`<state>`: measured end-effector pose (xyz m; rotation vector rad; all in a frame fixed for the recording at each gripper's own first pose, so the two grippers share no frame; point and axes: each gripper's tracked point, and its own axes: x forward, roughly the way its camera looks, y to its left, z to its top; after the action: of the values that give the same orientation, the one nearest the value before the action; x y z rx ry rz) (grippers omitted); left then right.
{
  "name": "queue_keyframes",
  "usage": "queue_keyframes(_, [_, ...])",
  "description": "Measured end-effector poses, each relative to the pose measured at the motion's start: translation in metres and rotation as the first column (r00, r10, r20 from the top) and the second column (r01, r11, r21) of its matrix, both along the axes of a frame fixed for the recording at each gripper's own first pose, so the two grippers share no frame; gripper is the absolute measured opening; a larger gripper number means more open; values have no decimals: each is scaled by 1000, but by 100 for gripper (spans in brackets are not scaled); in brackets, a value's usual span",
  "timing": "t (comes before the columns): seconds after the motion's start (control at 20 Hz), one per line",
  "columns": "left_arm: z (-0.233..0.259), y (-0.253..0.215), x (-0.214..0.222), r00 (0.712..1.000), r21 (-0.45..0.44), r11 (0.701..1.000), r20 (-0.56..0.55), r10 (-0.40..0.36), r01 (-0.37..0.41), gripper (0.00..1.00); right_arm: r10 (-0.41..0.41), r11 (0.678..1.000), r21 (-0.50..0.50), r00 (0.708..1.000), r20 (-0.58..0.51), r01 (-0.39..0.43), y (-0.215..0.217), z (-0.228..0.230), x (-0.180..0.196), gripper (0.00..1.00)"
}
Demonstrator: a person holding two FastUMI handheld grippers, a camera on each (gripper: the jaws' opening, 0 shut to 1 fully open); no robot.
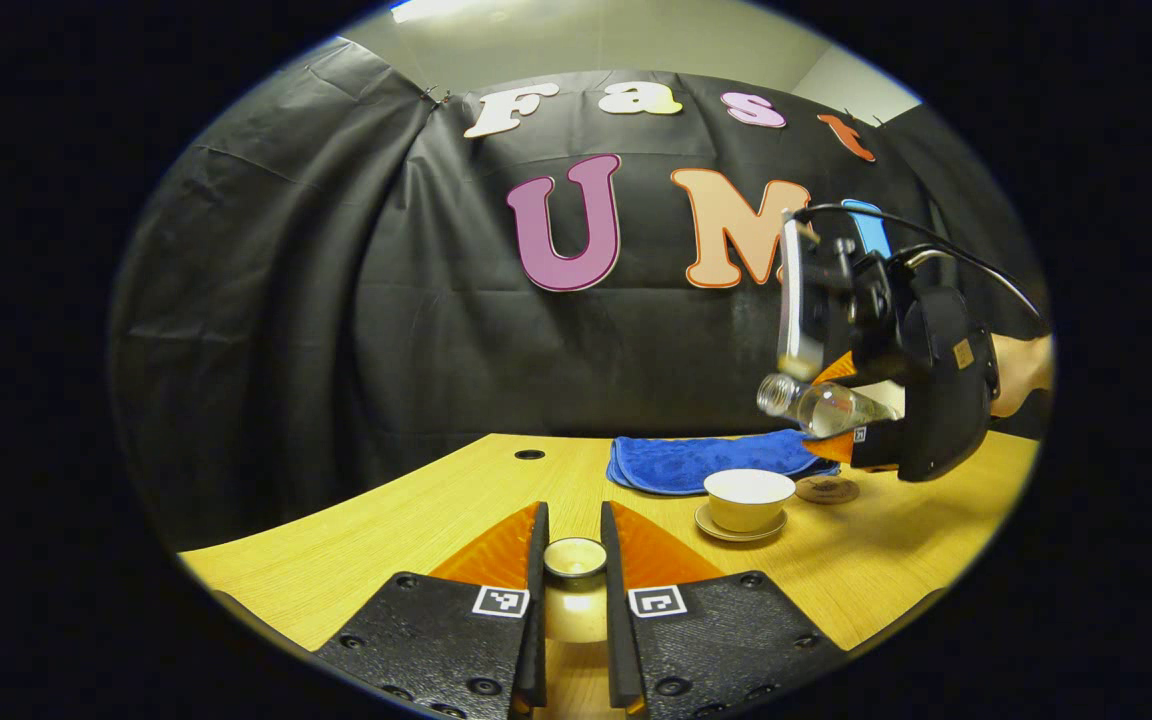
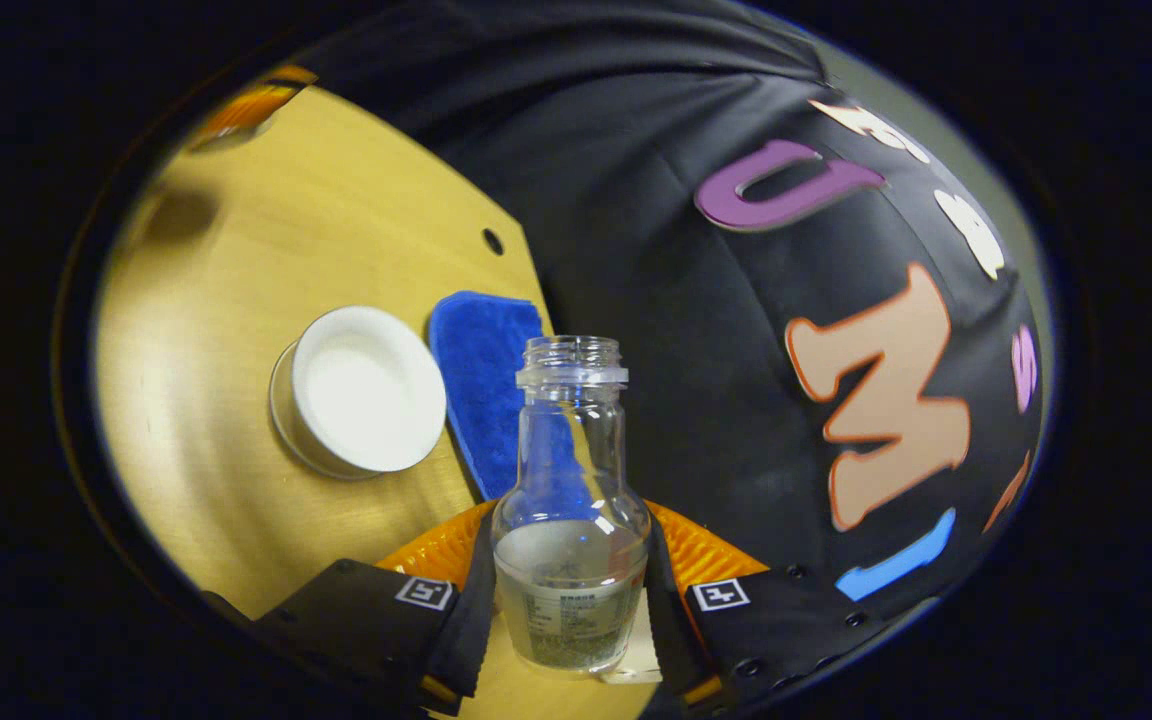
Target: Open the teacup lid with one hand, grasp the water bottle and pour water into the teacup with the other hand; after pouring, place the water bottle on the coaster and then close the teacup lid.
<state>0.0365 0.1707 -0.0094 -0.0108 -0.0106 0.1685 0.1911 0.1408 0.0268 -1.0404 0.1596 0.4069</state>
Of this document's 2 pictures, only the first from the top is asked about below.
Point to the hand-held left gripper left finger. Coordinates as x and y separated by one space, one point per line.
436 640

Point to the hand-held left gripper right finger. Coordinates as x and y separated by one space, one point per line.
716 640

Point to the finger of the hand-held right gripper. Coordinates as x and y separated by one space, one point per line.
848 447
839 368

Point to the clear plastic water bottle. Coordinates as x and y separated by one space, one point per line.
826 408

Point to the cream teacup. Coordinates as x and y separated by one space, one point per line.
748 505

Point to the cream teacup lid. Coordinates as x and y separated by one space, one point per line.
576 610

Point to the cream saucer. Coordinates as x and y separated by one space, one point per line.
726 533

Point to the blue towel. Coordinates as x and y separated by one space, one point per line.
686 462

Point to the black backdrop cloth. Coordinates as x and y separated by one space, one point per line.
336 330

